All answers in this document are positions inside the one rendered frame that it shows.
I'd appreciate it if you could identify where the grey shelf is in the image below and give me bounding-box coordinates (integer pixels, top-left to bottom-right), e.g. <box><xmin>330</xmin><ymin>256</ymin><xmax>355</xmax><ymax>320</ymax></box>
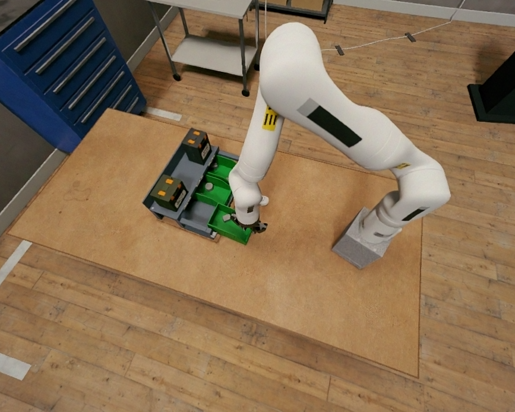
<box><xmin>142</xmin><ymin>143</ymin><xmax>240</xmax><ymax>240</ymax></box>

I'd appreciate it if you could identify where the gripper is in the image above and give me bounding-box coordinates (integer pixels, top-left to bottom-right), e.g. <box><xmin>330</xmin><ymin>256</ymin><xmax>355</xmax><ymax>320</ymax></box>
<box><xmin>230</xmin><ymin>212</ymin><xmax>268</xmax><ymax>234</ymax></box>

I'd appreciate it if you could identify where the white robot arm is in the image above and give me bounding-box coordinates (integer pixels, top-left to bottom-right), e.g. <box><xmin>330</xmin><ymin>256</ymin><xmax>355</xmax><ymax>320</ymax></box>
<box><xmin>229</xmin><ymin>23</ymin><xmax>450</xmax><ymax>243</ymax></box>

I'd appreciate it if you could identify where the green bin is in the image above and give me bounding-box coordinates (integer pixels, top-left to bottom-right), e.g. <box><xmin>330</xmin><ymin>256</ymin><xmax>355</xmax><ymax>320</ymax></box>
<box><xmin>192</xmin><ymin>174</ymin><xmax>232</xmax><ymax>207</ymax></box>
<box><xmin>205</xmin><ymin>155</ymin><xmax>237</xmax><ymax>185</ymax></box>
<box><xmin>207</xmin><ymin>203</ymin><xmax>252</xmax><ymax>245</ymax></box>

